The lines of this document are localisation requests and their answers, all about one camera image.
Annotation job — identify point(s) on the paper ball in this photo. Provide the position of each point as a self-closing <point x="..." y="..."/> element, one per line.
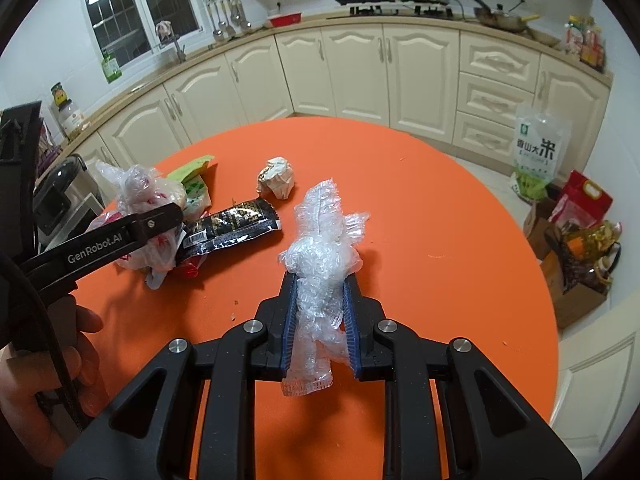
<point x="276" y="177"/>

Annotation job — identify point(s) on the pink cloth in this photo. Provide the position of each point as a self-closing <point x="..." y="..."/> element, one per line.
<point x="164" y="27"/>

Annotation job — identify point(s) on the large cooking oil bottle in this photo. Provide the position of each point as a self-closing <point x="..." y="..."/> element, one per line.
<point x="595" y="240"/>

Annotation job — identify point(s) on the black gas stove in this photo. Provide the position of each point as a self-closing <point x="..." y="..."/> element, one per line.
<point x="400" y="11"/>

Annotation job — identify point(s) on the cream panel door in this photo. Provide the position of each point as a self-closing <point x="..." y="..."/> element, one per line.
<point x="600" y="385"/>

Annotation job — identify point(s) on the group of condiment bottles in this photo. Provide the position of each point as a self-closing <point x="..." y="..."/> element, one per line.
<point x="585" y="42"/>

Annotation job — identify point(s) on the clear green rice bag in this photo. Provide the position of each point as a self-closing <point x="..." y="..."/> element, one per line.
<point x="537" y="155"/>

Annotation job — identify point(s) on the red rice bag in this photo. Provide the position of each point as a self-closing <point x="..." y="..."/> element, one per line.
<point x="582" y="200"/>

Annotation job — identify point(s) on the orange round table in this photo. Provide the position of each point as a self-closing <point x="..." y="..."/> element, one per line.
<point x="425" y="260"/>

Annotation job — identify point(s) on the grey black rice cooker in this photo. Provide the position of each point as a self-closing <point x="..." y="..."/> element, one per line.
<point x="65" y="185"/>

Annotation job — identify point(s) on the metal sink faucet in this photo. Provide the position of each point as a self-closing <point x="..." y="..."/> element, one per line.
<point x="175" y="47"/>

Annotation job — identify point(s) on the black induction cooker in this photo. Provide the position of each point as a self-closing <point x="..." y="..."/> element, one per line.
<point x="365" y="0"/>

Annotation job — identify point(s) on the purple utensil holder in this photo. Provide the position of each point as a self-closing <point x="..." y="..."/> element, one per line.
<point x="46" y="152"/>

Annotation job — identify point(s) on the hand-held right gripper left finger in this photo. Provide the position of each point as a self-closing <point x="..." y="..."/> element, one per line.
<point x="289" y="320"/>

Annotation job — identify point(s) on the cream lower kitchen cabinets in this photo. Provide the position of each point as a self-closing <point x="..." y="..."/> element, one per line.
<point x="380" y="75"/>

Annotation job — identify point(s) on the pink printed plastic bag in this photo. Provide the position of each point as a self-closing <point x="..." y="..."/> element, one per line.
<point x="155" y="257"/>

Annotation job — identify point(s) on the person's left hand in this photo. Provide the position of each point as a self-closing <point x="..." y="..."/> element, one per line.
<point x="75" y="360"/>

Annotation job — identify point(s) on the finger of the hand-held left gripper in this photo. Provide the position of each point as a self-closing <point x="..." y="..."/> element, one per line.
<point x="100" y="247"/>
<point x="22" y="150"/>

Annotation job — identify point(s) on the black snack wrapper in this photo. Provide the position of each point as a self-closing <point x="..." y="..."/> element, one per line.
<point x="235" y="227"/>

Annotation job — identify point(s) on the steel wok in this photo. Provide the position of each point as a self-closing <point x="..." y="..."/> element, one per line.
<point x="500" y="16"/>

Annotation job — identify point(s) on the white lidded jar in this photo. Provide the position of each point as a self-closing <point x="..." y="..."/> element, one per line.
<point x="70" y="117"/>

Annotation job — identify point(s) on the green dish soap bottle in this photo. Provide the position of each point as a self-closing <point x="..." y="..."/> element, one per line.
<point x="111" y="65"/>

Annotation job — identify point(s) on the metal shelf rack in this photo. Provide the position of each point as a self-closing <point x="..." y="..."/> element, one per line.
<point x="82" y="215"/>

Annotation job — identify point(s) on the red plastic basin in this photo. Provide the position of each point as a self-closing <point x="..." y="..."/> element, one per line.
<point x="286" y="19"/>

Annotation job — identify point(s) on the hanging kitchen utensils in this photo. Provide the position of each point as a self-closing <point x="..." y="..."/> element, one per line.
<point x="227" y="10"/>

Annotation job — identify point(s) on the clear plastic wrap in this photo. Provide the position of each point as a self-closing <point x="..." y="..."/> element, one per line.
<point x="320" y="240"/>

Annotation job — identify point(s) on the brown cardboard box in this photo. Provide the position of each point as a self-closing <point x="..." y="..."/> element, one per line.
<point x="575" y="295"/>

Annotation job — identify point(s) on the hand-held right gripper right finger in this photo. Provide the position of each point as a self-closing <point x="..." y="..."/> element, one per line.
<point x="351" y="320"/>

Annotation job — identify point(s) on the kitchen window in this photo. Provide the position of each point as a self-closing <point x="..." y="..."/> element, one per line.
<point x="135" y="0"/>

